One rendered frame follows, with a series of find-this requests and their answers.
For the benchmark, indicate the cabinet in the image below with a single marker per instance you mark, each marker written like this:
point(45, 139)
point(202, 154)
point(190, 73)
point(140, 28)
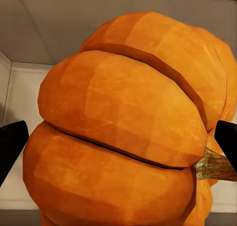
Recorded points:
point(35, 35)

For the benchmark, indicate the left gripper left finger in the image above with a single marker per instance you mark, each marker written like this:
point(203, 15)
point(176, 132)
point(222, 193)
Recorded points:
point(13, 138)

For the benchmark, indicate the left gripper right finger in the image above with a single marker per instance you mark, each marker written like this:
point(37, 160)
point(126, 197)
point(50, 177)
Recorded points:
point(226, 137)

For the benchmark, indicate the pumpkin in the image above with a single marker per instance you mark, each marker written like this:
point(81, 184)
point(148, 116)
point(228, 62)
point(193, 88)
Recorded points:
point(129, 123)

